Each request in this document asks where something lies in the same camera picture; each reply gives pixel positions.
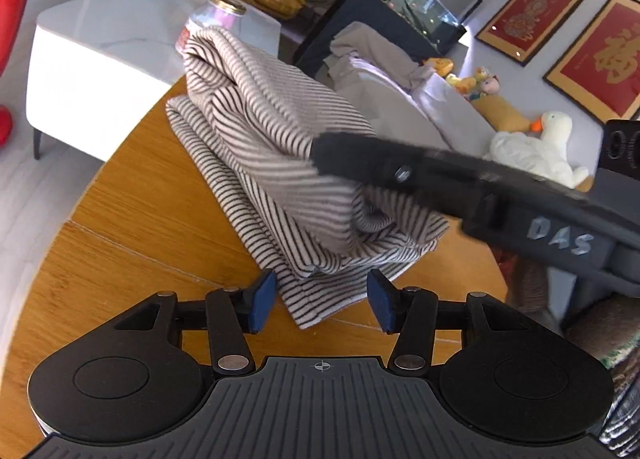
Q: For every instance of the beige blanket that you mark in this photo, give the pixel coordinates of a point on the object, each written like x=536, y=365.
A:
x=370, y=49

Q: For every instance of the yellow pillow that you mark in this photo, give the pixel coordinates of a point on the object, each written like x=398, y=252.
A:
x=500, y=111

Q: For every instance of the white marble coffee table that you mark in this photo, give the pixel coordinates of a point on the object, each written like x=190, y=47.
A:
x=100, y=39

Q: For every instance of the flat yellow plush toy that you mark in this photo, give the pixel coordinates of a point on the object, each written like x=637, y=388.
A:
x=439, y=65

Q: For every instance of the pink plush doll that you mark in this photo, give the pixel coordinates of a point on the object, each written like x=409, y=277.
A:
x=489, y=86

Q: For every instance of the glass jar with gold lid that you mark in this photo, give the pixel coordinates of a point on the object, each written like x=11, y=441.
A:
x=215, y=19

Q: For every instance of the red gold framed picture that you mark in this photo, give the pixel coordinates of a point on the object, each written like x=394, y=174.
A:
x=535, y=14
x=605, y=59

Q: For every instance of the person's right hand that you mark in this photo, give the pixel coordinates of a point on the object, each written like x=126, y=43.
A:
x=600, y=329

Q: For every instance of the white goose plush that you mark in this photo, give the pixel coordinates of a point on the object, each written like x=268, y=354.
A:
x=545, y=149

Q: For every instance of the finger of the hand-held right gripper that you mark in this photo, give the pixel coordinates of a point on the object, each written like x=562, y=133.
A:
x=360, y=159

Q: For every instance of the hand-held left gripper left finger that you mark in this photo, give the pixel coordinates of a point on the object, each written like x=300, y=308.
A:
x=262, y=301

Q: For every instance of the yellow green plush toy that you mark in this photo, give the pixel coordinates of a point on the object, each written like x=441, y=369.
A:
x=462, y=83

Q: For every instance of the grey sofa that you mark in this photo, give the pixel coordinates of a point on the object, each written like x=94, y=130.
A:
x=450, y=109

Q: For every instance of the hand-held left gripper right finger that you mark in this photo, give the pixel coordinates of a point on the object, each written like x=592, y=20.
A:
x=380, y=301

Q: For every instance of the black white striped garment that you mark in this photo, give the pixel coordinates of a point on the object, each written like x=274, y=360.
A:
x=280, y=139

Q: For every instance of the round wooden table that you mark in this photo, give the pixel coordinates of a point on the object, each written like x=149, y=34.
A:
x=150, y=249

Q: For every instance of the dark blue cabinet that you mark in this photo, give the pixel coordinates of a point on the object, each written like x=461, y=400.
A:
x=325, y=34

